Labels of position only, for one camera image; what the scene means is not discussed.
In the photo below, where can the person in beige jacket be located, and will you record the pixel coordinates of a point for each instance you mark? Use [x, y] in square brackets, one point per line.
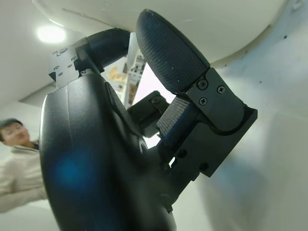
[19, 168]

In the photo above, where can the cream white two-slot toaster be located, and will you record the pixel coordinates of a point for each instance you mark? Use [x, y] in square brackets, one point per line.
[192, 24]

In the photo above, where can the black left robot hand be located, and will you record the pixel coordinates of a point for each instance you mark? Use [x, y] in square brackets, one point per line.
[96, 156]

